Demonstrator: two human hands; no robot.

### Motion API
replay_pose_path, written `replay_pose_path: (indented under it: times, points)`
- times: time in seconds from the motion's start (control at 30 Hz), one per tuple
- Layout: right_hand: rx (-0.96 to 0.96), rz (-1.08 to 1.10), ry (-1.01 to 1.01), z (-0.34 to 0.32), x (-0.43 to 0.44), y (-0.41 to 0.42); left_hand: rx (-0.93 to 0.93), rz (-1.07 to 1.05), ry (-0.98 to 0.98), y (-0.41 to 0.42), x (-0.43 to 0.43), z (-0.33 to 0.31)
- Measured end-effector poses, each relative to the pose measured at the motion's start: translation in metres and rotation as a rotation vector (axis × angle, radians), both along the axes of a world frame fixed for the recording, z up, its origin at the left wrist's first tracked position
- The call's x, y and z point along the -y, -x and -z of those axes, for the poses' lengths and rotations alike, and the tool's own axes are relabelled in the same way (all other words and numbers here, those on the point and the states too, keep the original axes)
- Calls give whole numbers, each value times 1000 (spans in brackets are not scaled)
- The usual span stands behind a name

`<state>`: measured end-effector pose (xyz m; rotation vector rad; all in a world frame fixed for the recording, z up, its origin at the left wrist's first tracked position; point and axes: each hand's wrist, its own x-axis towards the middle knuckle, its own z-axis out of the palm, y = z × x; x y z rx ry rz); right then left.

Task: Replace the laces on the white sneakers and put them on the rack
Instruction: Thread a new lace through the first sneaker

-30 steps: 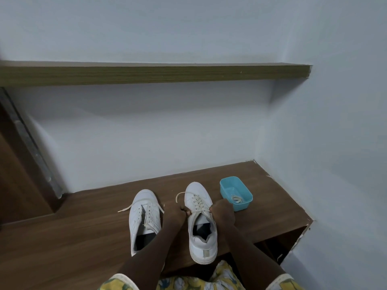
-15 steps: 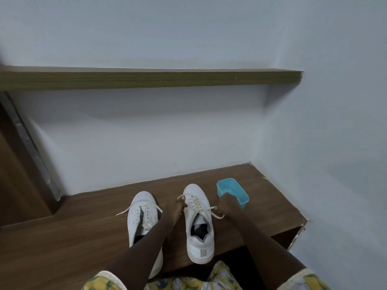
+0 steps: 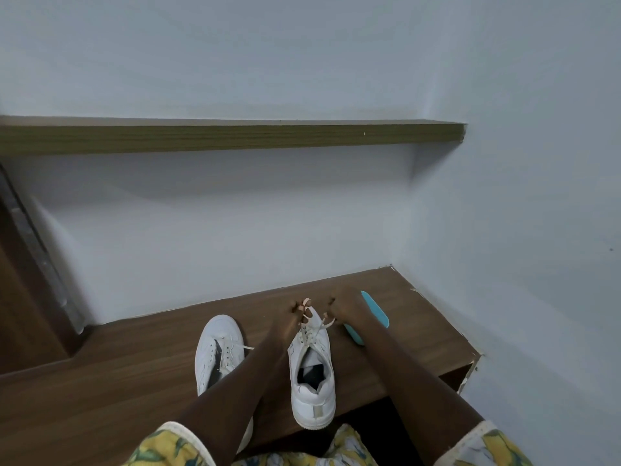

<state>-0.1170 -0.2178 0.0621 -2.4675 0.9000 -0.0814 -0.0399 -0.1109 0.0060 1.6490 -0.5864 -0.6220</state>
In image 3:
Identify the person's right hand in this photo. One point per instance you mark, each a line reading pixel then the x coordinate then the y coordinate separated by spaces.
pixel 351 308

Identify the person's left hand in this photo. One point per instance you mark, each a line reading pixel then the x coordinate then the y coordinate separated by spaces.
pixel 286 327

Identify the blue plastic basket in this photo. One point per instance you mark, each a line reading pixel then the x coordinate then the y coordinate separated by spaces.
pixel 376 305

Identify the cream shoelace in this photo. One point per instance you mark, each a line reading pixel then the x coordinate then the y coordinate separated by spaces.
pixel 306 302

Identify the white sneaker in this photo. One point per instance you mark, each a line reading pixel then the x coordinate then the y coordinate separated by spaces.
pixel 213 330
pixel 315 407

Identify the person's right forearm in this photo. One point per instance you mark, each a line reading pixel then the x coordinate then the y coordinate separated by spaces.
pixel 422 393

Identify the person's left forearm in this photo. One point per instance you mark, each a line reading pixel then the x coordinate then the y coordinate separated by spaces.
pixel 228 397

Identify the wooden wall shelf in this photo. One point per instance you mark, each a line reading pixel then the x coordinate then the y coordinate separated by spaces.
pixel 218 138

